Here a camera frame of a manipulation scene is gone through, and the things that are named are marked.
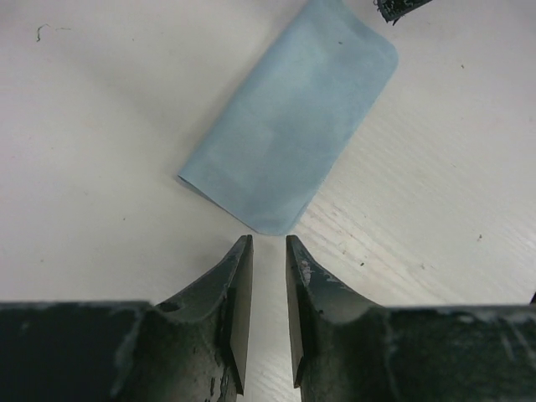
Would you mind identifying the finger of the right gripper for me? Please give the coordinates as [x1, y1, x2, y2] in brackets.
[374, 0, 431, 23]

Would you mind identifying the blue cleaning cloth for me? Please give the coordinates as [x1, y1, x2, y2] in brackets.
[179, 1, 398, 236]

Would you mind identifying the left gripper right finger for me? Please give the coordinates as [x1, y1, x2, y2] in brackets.
[286, 235, 385, 388]

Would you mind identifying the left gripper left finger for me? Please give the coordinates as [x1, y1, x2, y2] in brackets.
[157, 234, 254, 396]

